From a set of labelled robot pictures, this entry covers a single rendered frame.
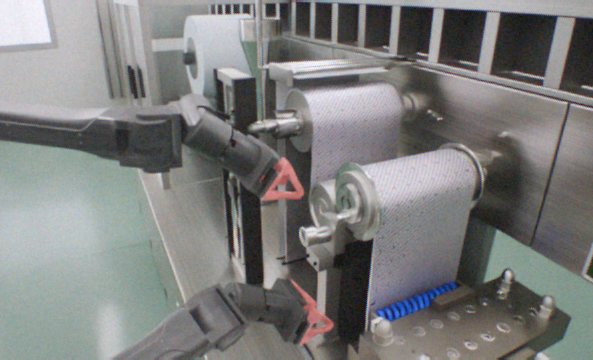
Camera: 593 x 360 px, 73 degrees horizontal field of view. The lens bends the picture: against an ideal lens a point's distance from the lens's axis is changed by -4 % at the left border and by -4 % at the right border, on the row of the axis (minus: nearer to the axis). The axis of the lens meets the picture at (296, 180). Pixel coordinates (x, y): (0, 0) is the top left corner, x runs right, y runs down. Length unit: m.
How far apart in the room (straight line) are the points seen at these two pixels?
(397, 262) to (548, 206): 0.30
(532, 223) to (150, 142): 0.72
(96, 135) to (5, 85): 5.65
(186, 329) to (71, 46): 5.64
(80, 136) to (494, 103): 0.76
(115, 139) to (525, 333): 0.78
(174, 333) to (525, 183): 0.69
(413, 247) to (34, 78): 5.72
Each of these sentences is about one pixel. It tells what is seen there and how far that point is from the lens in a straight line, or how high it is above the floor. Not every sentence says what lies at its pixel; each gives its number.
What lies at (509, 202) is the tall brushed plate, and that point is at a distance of 0.95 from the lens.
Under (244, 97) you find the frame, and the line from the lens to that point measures 0.90.
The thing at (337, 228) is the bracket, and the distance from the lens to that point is 0.79.
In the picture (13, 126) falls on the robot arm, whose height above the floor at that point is 1.45.
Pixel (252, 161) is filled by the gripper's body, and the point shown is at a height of 1.38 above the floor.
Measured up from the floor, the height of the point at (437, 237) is 1.16.
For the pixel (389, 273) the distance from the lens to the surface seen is 0.83.
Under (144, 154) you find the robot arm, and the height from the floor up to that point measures 1.41.
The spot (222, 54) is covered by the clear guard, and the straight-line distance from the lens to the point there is 1.61.
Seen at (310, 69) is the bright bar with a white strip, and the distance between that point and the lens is 0.92.
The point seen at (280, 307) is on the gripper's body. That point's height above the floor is 1.14.
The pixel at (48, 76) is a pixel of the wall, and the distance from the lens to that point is 6.16.
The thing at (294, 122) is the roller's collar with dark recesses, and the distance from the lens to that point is 0.90.
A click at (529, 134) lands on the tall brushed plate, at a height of 1.36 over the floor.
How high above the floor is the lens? 1.61
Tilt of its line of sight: 25 degrees down
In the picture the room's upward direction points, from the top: straight up
